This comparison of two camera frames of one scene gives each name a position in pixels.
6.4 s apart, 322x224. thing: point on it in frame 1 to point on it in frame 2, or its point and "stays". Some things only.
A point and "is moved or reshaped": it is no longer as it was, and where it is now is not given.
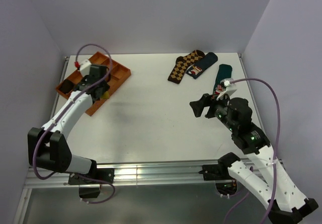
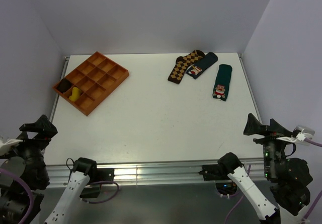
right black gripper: x=206 y=99 to x=253 y=125
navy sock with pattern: x=195 y=70 stays
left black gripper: x=106 y=85 to x=46 y=128
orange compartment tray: x=118 y=73 stays
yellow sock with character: x=105 y=95 is moved or reshaped
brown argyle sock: x=182 y=63 stays
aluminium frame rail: x=137 y=173 stays
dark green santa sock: x=224 y=73 stays
